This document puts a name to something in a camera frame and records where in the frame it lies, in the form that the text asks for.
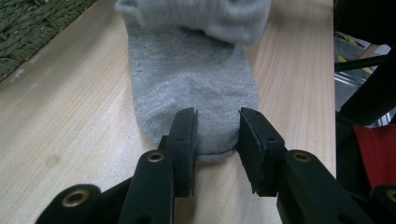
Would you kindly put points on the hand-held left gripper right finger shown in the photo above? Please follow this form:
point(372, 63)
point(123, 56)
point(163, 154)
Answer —
point(299, 186)

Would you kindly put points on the aluminium floor rail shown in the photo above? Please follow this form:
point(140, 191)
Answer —
point(348, 80)

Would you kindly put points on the yellow black floor tape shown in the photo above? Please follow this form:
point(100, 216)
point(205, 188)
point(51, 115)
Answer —
point(344, 59)

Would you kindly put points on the black metal stand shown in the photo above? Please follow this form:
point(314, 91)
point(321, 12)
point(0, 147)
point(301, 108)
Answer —
point(358, 63)

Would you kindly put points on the green woven basket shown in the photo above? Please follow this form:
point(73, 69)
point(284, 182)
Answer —
point(31, 25)

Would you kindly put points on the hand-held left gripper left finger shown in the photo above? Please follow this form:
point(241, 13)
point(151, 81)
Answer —
point(155, 186)

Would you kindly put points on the grey sock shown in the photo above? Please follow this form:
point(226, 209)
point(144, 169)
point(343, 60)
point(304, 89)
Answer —
point(202, 18)
point(186, 93)

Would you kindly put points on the red cloth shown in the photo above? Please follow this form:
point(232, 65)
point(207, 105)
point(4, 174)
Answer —
point(376, 155)

